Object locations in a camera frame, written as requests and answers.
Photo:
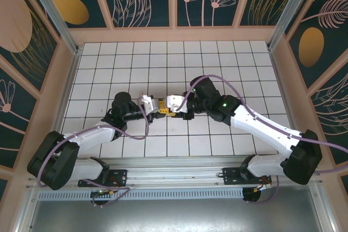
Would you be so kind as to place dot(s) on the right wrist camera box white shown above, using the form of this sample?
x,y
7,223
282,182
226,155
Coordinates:
x,y
175,101

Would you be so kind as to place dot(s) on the aluminium frame rail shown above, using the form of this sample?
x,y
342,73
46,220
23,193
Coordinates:
x,y
174,166

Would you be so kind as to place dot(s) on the aluminium table edge rail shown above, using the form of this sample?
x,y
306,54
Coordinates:
x,y
69,85
280,80

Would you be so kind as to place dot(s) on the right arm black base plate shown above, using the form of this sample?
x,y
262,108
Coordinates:
x,y
231,175

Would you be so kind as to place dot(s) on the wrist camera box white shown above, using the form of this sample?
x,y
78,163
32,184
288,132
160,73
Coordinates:
x,y
150,104
175,101

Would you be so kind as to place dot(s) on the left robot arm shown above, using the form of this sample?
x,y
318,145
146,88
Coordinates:
x,y
92,137

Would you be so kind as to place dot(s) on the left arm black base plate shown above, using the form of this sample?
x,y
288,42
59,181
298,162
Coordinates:
x,y
119,175

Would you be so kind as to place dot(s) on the aluminium corner post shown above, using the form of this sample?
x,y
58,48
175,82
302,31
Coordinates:
x,y
291,12
58,17

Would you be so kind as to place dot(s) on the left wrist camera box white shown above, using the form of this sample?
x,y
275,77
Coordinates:
x,y
150,104

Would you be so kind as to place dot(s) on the grey metal sheet panel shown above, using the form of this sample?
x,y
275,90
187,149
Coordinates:
x,y
174,215

